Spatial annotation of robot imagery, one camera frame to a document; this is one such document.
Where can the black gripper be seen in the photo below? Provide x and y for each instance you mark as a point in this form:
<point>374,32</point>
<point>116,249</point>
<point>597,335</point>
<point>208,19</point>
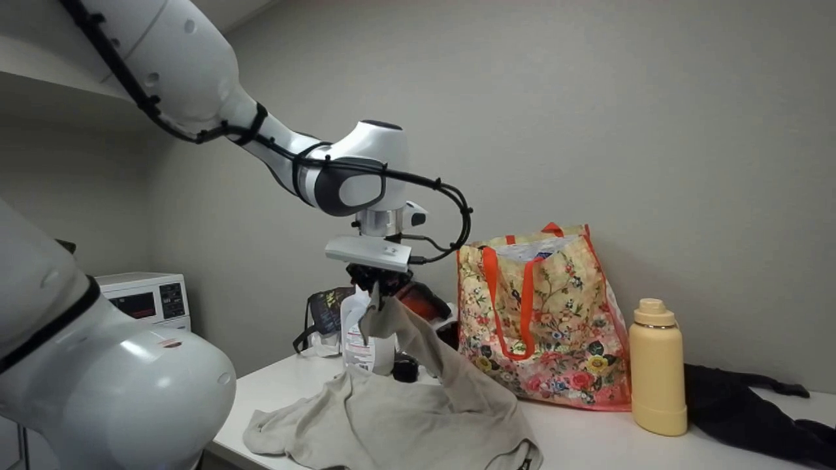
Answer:
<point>388,282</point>

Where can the beige sweatshirt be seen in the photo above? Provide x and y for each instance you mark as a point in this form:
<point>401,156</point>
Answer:
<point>362,421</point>

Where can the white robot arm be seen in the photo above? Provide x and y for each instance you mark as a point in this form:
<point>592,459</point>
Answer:
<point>106,389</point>

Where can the white detergent jug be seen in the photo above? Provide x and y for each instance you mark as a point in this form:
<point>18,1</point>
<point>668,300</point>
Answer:
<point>358,351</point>

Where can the floral tote bag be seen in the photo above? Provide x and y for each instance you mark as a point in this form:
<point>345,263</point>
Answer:
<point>538,316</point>

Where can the yellow water bottle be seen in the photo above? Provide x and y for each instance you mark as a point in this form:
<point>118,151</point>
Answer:
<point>656,364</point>

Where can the black cloth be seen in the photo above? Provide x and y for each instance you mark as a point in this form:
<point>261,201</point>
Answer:
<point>728,408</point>

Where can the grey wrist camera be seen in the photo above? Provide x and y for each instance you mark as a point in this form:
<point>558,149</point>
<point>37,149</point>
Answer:
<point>368,250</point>

